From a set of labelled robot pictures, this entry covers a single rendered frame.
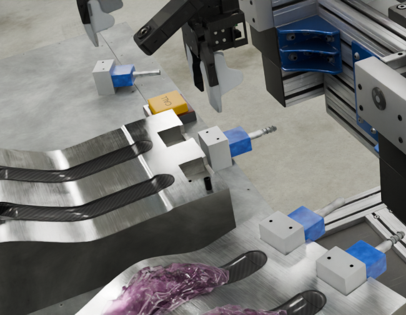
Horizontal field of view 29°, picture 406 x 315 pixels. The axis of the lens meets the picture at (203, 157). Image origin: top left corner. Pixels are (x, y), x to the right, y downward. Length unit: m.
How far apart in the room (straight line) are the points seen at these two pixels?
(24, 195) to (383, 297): 0.53
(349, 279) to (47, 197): 0.46
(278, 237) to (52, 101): 0.75
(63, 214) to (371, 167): 1.64
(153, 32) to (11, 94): 0.63
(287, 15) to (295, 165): 1.23
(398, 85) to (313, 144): 1.69
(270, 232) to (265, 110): 1.98
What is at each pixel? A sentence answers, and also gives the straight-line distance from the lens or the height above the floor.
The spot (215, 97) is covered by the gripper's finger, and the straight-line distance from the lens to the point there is 1.19.
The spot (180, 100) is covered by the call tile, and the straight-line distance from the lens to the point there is 1.43.
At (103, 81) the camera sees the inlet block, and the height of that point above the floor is 0.83.
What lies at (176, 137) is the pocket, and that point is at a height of 0.87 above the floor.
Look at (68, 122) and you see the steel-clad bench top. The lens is 1.53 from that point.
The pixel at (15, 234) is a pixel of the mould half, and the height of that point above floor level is 0.93.
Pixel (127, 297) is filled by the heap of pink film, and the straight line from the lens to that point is 0.92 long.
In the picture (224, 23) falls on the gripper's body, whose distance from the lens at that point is 1.16.
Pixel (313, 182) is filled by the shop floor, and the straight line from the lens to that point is 2.57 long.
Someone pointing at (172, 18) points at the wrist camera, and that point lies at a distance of 1.14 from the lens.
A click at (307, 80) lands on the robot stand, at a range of 1.57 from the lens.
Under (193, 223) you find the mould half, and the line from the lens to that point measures 1.11.
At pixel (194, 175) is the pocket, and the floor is 0.86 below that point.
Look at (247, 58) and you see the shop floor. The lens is 3.39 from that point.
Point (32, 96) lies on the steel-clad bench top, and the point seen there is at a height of 0.80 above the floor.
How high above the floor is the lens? 1.53
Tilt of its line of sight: 34 degrees down
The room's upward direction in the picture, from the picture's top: 11 degrees counter-clockwise
